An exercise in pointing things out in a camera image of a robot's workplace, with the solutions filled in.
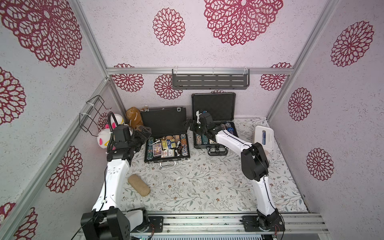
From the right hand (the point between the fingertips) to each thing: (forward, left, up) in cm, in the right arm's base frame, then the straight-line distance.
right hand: (185, 123), depth 93 cm
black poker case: (-5, +12, -13) cm, 19 cm away
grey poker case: (+20, -25, -5) cm, 33 cm away
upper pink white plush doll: (+1, +42, +3) cm, 42 cm away
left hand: (-15, +19, +7) cm, 25 cm away
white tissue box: (0, -53, -12) cm, 54 cm away
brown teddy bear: (+14, +39, -7) cm, 42 cm away
